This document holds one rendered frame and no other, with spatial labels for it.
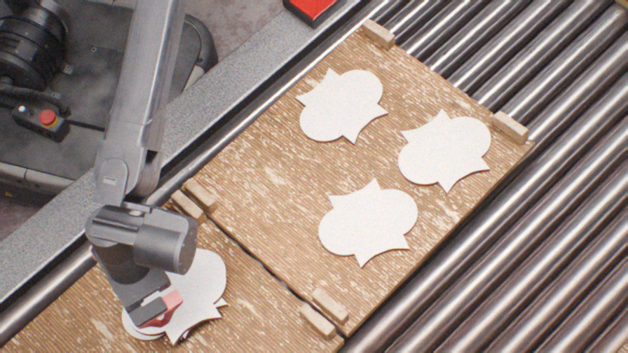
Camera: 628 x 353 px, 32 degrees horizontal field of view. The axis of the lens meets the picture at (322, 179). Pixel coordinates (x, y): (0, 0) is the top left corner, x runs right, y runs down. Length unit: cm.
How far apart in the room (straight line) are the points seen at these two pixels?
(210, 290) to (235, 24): 158
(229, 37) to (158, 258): 176
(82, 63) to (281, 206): 119
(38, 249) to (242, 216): 31
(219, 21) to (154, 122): 174
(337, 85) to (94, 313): 51
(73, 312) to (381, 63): 61
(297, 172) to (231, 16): 144
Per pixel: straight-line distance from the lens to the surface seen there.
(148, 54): 134
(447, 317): 157
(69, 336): 162
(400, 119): 171
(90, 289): 165
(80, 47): 277
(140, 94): 134
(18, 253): 173
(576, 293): 160
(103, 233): 134
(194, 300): 156
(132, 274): 140
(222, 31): 304
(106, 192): 133
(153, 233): 132
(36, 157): 265
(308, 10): 185
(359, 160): 167
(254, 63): 182
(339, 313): 153
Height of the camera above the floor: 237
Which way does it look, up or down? 60 degrees down
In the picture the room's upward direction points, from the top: 10 degrees counter-clockwise
